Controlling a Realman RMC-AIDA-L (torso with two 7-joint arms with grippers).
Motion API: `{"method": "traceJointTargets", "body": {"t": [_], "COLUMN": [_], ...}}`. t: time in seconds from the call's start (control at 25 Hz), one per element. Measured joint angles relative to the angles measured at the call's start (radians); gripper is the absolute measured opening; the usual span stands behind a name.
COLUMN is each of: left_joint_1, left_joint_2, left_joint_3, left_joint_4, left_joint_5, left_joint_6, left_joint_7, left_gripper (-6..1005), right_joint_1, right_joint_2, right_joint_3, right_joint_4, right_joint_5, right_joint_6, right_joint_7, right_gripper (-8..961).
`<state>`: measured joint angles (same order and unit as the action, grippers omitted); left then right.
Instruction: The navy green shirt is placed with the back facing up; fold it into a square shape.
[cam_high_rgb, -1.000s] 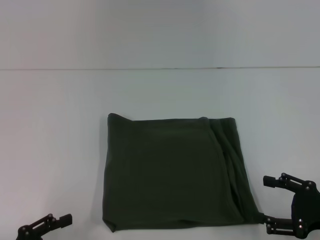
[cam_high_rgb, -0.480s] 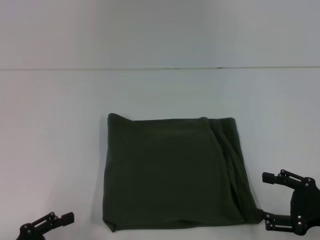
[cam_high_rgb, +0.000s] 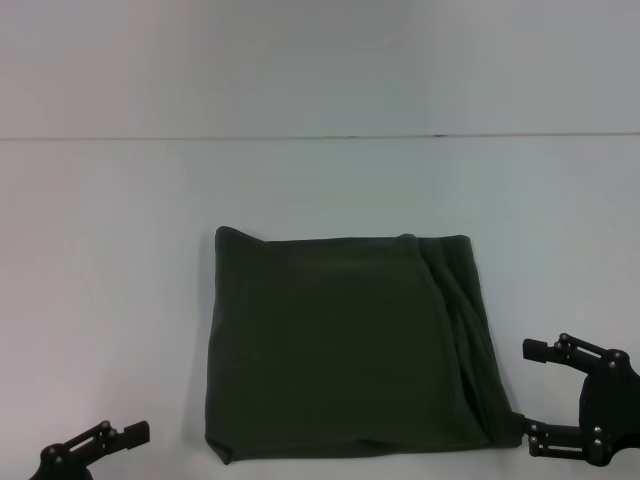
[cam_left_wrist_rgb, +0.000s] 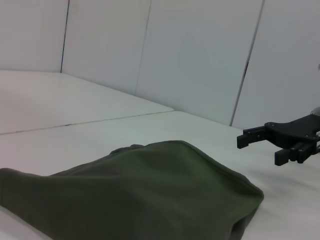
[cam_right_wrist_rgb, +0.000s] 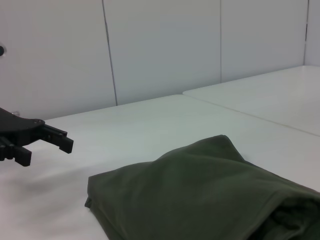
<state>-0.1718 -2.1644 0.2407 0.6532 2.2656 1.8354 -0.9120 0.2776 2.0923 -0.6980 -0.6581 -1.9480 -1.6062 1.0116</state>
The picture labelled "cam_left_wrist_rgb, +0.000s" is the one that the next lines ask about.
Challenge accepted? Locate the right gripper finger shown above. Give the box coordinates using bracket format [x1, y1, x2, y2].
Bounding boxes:
[236, 125, 272, 150]
[273, 142, 317, 167]

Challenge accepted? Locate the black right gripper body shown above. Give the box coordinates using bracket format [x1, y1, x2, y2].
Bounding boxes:
[264, 114, 320, 151]

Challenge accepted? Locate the dark green shirt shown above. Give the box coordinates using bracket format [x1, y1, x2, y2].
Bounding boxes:
[0, 139, 265, 240]

